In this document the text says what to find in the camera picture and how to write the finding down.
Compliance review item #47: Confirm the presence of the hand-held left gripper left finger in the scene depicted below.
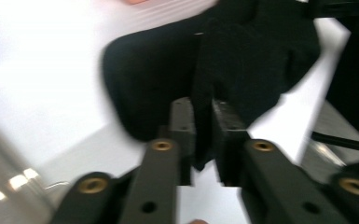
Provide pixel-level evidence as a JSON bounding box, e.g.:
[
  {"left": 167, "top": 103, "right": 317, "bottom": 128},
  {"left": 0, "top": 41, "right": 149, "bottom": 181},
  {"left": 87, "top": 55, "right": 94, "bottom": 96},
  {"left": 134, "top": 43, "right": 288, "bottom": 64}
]
[{"left": 167, "top": 96, "right": 197, "bottom": 188}]

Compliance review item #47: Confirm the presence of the shiny metal tray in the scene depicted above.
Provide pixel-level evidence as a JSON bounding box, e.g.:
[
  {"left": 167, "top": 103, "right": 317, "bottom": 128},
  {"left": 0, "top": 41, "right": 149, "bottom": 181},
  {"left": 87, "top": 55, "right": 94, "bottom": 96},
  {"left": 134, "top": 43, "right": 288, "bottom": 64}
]
[{"left": 0, "top": 115, "right": 73, "bottom": 224}]

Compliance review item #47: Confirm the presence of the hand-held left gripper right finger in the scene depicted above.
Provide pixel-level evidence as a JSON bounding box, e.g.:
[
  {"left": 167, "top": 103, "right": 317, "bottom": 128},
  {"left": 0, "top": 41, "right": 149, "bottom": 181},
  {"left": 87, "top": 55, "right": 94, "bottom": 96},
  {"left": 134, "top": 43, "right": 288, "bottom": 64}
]
[{"left": 213, "top": 99, "right": 250, "bottom": 188}]

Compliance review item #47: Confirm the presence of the black sock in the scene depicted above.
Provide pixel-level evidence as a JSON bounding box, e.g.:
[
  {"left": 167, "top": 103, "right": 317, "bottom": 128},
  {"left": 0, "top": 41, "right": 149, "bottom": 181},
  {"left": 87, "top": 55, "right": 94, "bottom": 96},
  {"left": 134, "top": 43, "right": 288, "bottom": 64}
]
[
  {"left": 190, "top": 0, "right": 322, "bottom": 172},
  {"left": 102, "top": 29, "right": 201, "bottom": 143}
]

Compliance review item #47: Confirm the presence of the right hand-held gripper cable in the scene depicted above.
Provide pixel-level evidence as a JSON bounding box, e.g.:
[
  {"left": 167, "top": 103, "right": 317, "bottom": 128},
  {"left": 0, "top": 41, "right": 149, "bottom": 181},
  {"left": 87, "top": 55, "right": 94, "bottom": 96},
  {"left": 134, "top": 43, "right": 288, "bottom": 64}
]
[{"left": 311, "top": 131, "right": 359, "bottom": 154}]

